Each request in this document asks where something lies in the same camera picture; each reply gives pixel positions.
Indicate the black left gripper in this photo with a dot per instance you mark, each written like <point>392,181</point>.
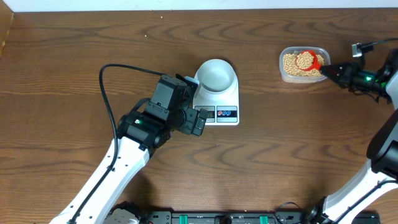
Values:
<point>187,126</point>

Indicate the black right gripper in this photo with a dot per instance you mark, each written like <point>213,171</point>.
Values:
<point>343,79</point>

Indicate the red plastic measuring scoop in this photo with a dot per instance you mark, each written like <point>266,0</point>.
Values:
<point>308,60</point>

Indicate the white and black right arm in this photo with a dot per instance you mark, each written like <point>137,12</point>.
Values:
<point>379,173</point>

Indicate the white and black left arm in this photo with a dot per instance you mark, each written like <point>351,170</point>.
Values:
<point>140,132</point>

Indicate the white digital kitchen scale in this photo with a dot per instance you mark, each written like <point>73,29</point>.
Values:
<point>223,108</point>

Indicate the grey plastic bowl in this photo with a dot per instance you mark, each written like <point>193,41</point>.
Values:
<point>216,75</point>

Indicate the clear tub of soybeans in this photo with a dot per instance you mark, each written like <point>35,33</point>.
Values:
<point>291,74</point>

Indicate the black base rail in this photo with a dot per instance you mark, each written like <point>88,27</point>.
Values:
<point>130,213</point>

